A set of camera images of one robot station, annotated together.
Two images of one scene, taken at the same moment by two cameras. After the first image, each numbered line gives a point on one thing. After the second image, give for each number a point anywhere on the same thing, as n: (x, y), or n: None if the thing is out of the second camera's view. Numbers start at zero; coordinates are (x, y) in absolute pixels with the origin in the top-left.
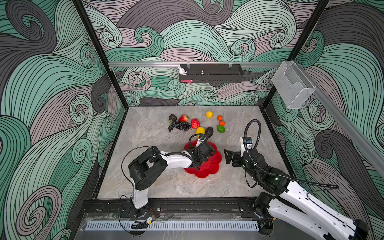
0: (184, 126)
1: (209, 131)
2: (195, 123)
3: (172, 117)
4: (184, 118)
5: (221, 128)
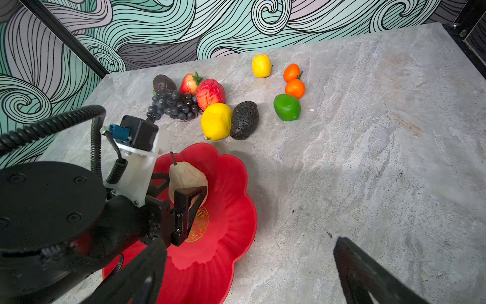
0: (181, 106)
1: (245, 120)
2: (209, 91)
3: (163, 83)
4: (190, 83)
5: (288, 107)
